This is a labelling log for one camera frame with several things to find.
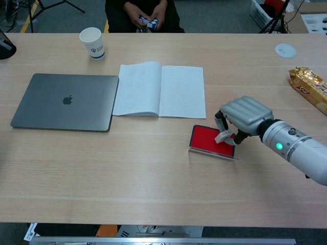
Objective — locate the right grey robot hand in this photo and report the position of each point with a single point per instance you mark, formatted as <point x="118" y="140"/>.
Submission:
<point x="247" y="112"/>

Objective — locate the small white red stamp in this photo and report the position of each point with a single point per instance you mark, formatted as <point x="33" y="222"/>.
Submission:
<point x="221" y="137"/>

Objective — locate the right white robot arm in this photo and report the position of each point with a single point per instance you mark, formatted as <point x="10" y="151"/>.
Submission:
<point x="301" y="153"/>

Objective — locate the red ink stamp pad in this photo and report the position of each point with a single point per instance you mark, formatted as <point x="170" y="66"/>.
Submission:
<point x="204" y="139"/>

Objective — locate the open lined notebook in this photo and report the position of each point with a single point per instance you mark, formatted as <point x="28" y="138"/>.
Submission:
<point x="181" y="94"/>

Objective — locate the brown cardboard box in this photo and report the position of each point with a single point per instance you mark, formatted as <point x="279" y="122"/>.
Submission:
<point x="293" y="23"/>

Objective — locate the golden snack packet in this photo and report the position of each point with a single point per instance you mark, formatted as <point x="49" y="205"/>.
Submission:
<point x="311" y="86"/>

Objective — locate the white plastic basket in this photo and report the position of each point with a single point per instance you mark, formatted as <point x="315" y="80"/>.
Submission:
<point x="260" y="15"/>

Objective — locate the black tripod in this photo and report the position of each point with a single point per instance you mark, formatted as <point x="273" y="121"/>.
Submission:
<point x="32" y="15"/>
<point x="277" y="18"/>

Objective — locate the white foam tray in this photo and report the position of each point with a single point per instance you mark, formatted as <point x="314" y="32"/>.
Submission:
<point x="314" y="24"/>

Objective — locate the blue white puzzle toy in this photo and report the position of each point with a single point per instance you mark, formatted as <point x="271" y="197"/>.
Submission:
<point x="150" y="23"/>

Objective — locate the seated person in black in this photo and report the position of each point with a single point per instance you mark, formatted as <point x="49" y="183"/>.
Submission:
<point x="117" y="15"/>

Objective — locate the white paper cup blue logo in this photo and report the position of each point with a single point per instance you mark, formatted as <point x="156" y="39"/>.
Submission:
<point x="94" y="46"/>

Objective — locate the orange object under table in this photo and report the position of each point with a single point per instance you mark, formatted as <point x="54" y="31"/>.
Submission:
<point x="107" y="231"/>

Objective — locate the grey closed laptop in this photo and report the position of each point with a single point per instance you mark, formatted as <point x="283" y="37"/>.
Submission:
<point x="51" y="107"/>

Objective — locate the white label sheet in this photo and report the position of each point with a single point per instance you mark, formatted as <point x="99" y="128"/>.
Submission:
<point x="30" y="232"/>

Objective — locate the black desk object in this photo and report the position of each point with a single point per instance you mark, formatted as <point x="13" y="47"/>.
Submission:
<point x="6" y="49"/>

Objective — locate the aluminium profile rail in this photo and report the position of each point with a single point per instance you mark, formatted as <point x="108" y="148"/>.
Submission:
<point x="153" y="242"/>

